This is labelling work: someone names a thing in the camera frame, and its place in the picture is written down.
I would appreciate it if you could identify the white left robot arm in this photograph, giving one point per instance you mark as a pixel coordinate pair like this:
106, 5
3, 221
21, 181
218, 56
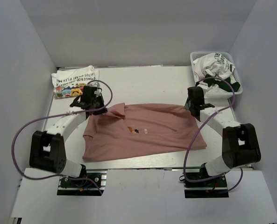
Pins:
48, 148

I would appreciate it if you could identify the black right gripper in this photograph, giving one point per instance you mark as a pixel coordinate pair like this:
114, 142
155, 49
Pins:
187, 105

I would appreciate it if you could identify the dark green t-shirt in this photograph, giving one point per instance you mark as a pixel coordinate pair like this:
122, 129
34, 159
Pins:
225, 85

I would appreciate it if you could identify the white t-shirt green lettering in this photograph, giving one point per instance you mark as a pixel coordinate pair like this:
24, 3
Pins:
214, 64

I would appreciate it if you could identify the white plastic laundry basket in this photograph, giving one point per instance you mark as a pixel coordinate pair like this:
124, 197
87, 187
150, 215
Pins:
197, 54

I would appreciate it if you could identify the pink t-shirt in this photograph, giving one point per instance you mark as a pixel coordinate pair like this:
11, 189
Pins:
127, 131

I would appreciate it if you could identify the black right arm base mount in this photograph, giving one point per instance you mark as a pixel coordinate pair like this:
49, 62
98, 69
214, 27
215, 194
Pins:
215, 188

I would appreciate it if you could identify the folded white cartoon print t-shirt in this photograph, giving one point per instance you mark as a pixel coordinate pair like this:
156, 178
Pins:
70, 83

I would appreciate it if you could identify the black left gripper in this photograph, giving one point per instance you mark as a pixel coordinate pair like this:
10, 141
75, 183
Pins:
100, 111

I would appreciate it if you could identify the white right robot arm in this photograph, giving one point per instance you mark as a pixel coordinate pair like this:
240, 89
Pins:
239, 141

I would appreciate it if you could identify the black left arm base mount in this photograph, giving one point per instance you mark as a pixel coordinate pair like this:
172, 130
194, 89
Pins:
67, 187

